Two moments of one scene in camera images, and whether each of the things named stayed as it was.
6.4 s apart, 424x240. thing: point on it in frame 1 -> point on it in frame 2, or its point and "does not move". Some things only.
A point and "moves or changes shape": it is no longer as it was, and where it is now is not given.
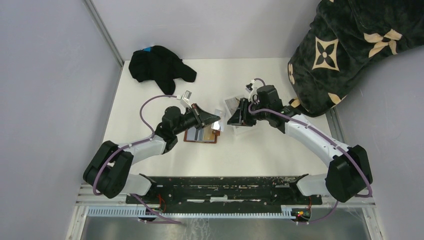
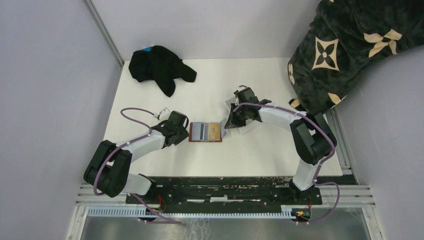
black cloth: [160, 65] does not move
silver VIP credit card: [216, 125] -> [223, 131]
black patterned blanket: [343, 36] does not move
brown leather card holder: [215, 132] moves or changes shape
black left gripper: [204, 117] -> [184, 134]
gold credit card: [208, 134] moves or changes shape
